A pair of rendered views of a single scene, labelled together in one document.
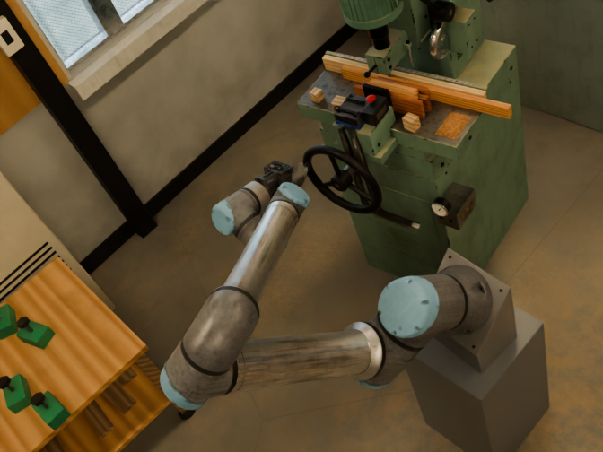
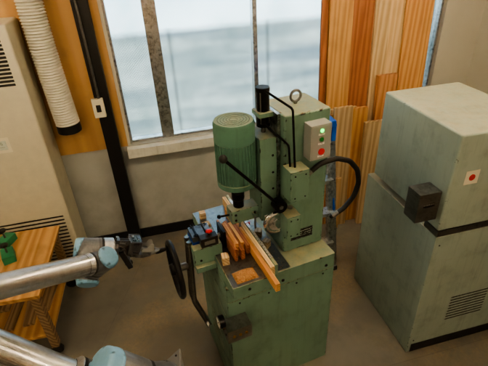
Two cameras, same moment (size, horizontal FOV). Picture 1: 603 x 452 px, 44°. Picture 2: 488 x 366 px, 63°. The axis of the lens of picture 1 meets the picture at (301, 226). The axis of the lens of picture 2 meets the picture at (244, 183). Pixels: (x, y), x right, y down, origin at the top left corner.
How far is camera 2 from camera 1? 0.98 m
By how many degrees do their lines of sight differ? 19
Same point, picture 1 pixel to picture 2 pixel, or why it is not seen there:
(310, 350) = (17, 354)
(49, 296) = (35, 241)
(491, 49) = (319, 247)
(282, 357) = not seen: outside the picture
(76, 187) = (107, 200)
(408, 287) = (108, 356)
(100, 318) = not seen: hidden behind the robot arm
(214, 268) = (143, 281)
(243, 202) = (93, 245)
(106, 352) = not seen: hidden behind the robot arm
